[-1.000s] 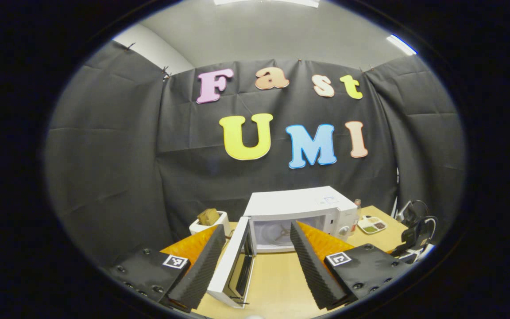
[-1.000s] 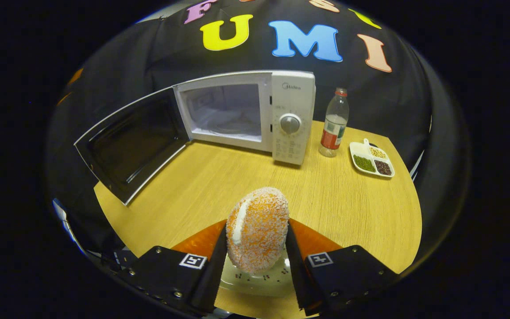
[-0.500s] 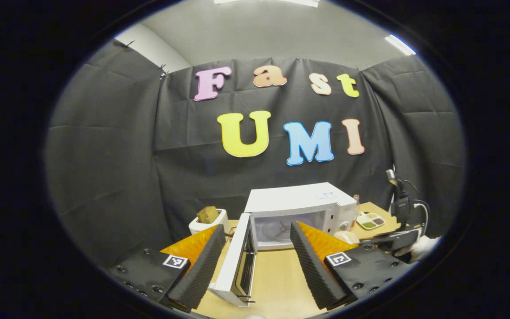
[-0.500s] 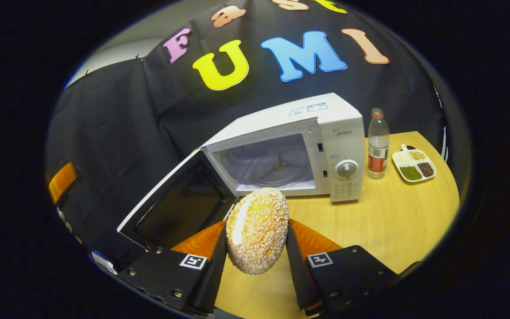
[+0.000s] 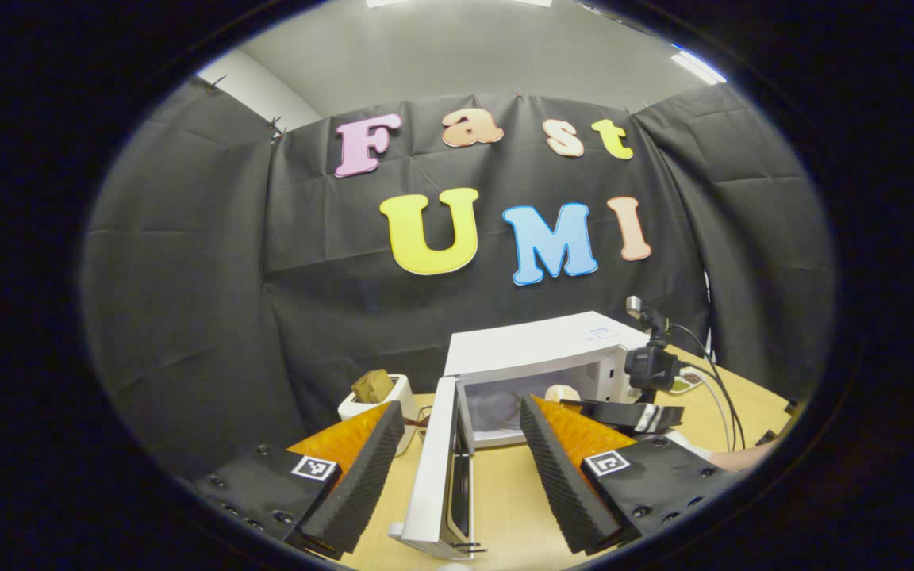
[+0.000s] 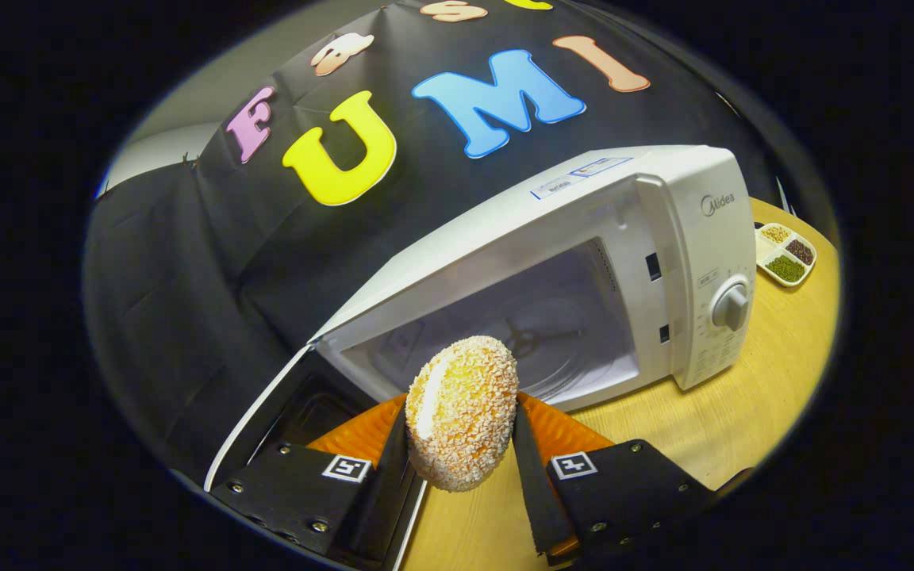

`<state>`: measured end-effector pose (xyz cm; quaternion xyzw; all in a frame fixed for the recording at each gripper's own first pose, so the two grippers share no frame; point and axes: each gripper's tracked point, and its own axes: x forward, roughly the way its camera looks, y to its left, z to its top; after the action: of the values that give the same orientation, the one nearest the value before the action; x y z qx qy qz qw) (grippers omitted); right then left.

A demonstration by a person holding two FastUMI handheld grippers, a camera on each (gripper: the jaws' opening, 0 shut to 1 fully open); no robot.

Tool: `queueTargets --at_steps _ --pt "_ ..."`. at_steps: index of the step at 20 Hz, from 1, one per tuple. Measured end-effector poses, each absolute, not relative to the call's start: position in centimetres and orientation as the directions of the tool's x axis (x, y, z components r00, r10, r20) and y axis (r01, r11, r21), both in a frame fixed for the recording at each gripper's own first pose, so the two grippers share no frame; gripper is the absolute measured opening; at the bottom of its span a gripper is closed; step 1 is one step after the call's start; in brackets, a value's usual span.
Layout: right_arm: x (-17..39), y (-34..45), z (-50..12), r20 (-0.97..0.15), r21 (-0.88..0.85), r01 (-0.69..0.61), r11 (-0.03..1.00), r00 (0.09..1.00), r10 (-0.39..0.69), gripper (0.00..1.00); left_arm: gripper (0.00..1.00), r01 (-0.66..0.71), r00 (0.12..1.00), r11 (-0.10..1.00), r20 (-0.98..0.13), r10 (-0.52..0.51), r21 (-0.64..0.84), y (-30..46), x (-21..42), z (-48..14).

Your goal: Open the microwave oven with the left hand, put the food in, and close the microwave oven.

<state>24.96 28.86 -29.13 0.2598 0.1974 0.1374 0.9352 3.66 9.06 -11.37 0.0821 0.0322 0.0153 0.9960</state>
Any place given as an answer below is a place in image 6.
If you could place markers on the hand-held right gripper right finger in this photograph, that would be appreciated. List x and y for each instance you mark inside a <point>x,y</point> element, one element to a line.
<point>536,492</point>

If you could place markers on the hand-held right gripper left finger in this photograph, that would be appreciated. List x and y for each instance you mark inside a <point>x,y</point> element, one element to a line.
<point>298,492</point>

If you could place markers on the sesame-coated round doughnut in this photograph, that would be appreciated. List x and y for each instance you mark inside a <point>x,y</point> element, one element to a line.
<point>465,412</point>

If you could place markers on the white microwave oven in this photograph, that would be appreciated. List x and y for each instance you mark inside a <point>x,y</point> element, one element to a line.
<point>584,238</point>

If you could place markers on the divided dish of beans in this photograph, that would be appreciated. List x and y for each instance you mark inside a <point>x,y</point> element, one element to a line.
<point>786,254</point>

